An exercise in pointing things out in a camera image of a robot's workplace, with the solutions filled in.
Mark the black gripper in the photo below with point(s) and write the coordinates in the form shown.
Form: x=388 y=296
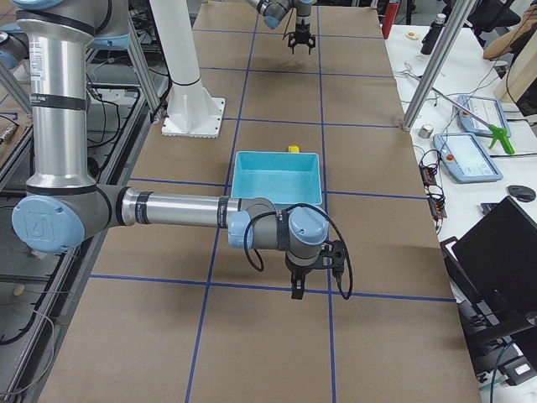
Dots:
x=300 y=30
x=299 y=270

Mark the yellow beetle toy car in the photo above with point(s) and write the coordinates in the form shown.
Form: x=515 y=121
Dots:
x=293 y=149

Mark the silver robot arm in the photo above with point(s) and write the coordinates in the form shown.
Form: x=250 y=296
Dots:
x=273 y=13
x=65 y=206

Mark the red cylinder bottle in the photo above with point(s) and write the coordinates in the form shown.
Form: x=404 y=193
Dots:
x=390 y=14

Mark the light blue plastic bin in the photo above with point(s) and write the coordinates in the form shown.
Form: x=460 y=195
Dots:
x=283 y=178

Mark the black water bottle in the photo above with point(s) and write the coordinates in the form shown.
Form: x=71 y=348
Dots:
x=429 y=41

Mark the small metal block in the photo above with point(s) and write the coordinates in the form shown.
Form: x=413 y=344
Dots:
x=426 y=131

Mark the black laptop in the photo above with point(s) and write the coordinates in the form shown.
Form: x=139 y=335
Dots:
x=494 y=266

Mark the near blue teach pendant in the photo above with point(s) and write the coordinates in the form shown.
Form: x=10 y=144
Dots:
x=465 y=158

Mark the blue teach pendant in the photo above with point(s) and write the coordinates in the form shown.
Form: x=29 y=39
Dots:
x=465 y=158
x=488 y=108

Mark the far blue teach pendant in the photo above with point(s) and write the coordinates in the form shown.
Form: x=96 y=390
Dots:
x=488 y=108

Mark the seated person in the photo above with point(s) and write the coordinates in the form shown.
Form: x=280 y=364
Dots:
x=511 y=41

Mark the grey computer mouse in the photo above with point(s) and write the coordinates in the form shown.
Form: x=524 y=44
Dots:
x=522 y=193

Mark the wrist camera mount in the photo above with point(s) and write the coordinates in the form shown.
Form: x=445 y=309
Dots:
x=332 y=256

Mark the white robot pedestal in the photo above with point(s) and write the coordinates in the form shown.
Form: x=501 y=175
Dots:
x=191 y=110

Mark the aluminium frame post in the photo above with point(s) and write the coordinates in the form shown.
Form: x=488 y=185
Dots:
x=458 y=17

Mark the green handled reacher grabber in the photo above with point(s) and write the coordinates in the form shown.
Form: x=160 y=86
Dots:
x=498 y=131

